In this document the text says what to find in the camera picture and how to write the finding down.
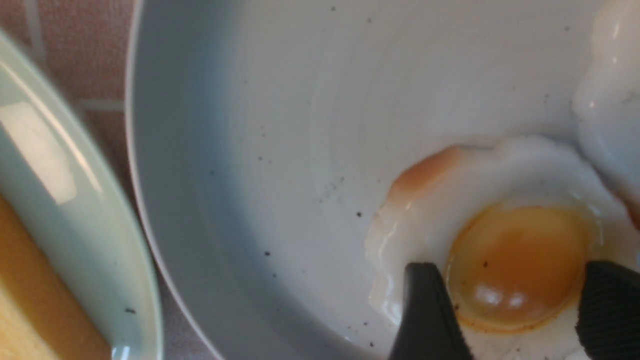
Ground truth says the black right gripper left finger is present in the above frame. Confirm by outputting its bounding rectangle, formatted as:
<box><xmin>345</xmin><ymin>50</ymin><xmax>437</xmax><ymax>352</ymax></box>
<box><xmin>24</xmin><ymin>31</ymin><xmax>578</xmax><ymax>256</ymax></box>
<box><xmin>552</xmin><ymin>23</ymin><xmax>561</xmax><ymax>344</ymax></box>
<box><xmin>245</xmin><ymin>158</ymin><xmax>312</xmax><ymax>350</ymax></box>
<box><xmin>388</xmin><ymin>262</ymin><xmax>474</xmax><ymax>360</ymax></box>

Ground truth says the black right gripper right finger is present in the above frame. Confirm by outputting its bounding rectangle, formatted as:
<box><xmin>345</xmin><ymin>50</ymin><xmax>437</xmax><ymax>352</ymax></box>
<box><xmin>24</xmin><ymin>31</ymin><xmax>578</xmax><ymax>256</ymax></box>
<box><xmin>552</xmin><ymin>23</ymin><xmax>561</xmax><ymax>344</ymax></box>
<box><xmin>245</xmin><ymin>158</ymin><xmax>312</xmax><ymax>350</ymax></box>
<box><xmin>575</xmin><ymin>260</ymin><xmax>640</xmax><ymax>360</ymax></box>

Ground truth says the bread slice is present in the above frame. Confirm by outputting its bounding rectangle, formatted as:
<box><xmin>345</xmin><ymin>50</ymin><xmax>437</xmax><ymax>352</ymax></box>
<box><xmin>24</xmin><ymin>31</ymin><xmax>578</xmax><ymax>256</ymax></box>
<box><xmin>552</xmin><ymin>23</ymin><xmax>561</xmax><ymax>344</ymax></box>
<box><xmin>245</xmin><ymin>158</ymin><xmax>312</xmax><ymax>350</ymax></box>
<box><xmin>0</xmin><ymin>200</ymin><xmax>112</xmax><ymax>360</ymax></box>

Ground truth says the light green center plate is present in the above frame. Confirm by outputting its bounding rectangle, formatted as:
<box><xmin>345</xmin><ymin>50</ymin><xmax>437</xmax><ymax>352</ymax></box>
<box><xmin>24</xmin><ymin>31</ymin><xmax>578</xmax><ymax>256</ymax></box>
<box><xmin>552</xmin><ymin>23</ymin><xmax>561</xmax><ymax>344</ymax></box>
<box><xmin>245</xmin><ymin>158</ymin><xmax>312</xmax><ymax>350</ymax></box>
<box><xmin>0</xmin><ymin>30</ymin><xmax>165</xmax><ymax>360</ymax></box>

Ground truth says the grey egg plate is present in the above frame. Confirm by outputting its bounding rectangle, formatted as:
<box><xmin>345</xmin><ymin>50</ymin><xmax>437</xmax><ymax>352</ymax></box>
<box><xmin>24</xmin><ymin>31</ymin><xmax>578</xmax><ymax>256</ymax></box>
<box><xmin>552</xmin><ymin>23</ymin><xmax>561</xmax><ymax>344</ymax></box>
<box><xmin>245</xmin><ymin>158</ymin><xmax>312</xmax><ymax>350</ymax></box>
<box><xmin>125</xmin><ymin>0</ymin><xmax>640</xmax><ymax>360</ymax></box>

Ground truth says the fried egg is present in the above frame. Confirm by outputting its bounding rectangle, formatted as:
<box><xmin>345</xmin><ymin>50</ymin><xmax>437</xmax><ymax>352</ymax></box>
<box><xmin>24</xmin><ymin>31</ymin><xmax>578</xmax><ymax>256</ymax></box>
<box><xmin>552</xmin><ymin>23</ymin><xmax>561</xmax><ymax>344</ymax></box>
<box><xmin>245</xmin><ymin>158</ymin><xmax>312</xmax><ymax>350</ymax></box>
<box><xmin>365</xmin><ymin>136</ymin><xmax>639</xmax><ymax>360</ymax></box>
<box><xmin>573</xmin><ymin>0</ymin><xmax>640</xmax><ymax>226</ymax></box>

